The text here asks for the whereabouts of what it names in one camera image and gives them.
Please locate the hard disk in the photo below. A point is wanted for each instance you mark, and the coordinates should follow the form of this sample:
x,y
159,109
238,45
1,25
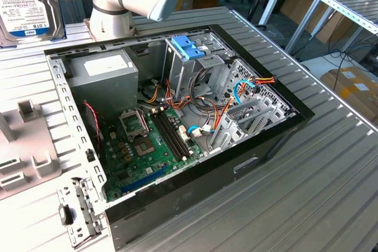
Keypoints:
x,y
23,7

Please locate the metal disk bay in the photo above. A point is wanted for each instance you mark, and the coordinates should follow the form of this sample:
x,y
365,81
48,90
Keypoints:
x,y
228,138

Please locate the white board connector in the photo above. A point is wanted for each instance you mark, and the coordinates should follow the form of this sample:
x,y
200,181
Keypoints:
x,y
183,134

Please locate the black RAM slot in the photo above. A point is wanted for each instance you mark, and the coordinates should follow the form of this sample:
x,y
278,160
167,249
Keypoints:
x,y
170,134
178,134
174,134
166,134

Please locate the grey metal drive cage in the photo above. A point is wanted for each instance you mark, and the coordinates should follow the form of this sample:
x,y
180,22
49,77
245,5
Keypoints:
x,y
180,72

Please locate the socket locking lever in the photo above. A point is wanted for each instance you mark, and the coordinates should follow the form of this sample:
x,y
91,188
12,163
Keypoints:
x,y
144,122

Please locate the green motherboard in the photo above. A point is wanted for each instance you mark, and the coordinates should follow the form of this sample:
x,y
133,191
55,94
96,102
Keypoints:
x,y
168,160

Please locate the CPU socket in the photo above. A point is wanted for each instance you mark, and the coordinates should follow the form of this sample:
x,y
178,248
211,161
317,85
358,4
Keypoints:
x,y
143,146

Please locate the blue plastic drive latch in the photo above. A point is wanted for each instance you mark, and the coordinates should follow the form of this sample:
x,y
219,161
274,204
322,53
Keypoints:
x,y
184,47

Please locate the blue expansion slot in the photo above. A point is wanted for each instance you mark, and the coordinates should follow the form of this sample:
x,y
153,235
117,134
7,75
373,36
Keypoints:
x,y
144,179

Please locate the black open PC case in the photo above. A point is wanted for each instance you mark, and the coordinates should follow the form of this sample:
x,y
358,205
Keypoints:
x,y
206,193

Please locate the grey power supply box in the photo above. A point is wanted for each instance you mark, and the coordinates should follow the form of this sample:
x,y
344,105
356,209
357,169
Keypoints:
x,y
100,86

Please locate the small black case clip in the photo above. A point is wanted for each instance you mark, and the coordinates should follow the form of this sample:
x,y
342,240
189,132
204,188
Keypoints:
x,y
89,155

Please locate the brown cardboard sheet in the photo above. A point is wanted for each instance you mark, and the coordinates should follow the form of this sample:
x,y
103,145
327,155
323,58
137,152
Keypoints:
x,y
295,7

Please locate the black plastic case latch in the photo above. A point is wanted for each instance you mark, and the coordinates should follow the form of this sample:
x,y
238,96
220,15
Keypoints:
x,y
66,215

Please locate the brown cardboard floor boxes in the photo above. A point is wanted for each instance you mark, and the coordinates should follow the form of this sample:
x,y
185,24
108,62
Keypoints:
x,y
354,95

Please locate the grey parts rack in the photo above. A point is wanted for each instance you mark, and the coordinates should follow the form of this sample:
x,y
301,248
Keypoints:
x,y
26,145

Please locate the white metal shelf rack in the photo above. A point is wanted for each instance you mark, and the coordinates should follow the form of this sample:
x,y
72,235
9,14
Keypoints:
x,y
348,1

